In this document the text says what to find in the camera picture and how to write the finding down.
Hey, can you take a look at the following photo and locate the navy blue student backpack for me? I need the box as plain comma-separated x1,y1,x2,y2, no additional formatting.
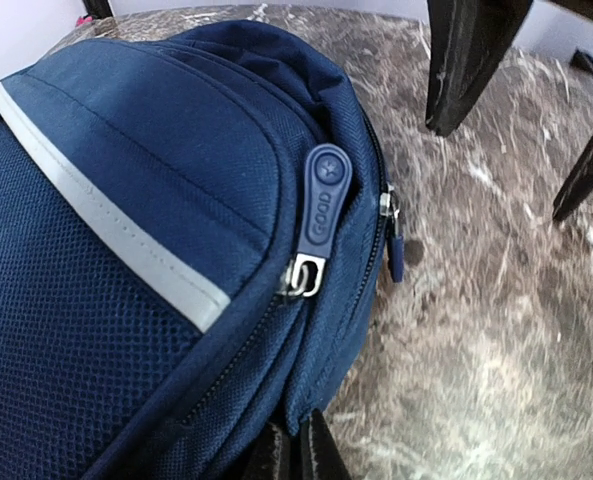
0,20,403,479

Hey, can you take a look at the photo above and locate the right black frame post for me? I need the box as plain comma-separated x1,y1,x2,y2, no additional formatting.
82,0,113,19

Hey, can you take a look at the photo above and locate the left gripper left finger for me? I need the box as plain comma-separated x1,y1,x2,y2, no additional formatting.
243,423,289,480

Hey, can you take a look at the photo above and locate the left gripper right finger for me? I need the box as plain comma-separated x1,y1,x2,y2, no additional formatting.
300,410,351,480

